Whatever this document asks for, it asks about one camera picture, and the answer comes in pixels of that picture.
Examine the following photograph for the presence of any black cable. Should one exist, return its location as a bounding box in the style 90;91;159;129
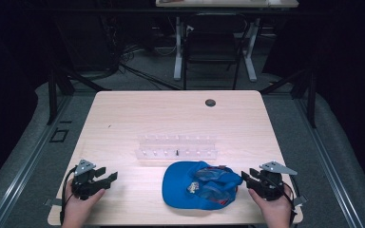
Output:
267;172;299;224
59;166;78;225

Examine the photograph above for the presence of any black chair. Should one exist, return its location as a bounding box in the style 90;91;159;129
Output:
182;12;250;91

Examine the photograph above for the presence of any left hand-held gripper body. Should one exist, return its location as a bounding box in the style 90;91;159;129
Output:
70;159;111;201

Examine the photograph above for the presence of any aluminium floor rail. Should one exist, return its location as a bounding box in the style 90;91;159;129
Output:
294;96;365;228
0;94;74;228

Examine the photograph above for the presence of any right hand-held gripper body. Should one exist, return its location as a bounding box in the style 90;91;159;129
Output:
248;161;298;201

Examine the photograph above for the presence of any clear acrylic rack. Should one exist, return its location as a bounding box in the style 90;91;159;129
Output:
135;134;219;161

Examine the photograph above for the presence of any person's left hand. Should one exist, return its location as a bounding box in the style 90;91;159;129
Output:
61;179;106;228

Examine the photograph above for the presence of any blue baseball cap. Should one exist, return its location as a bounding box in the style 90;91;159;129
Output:
162;161;244;211

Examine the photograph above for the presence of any bundle of floor cables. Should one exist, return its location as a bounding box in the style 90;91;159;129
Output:
107;41;184;91

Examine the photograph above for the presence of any black metal stand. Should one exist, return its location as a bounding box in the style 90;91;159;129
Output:
46;61;112;126
259;66;318;129

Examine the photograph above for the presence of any white desk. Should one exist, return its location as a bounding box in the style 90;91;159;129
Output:
155;0;299;84

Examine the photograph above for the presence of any person's right hand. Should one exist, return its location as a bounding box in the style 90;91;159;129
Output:
247;184;295;228

